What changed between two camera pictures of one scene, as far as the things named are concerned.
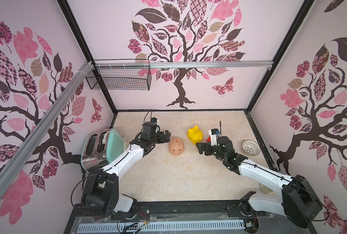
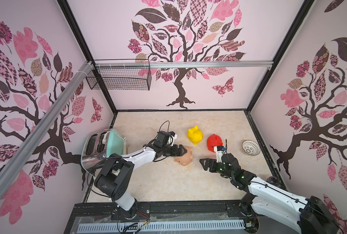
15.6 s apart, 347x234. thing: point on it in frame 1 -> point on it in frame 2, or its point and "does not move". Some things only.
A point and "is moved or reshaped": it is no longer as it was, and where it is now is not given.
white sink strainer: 251,147 does not move
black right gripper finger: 207,148 -> 211,165
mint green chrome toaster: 101,148 does not move
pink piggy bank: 176,146 is moved or reshaped
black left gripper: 167,136 -> 176,153
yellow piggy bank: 195,134 does not move
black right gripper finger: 203,146 -> 208,163
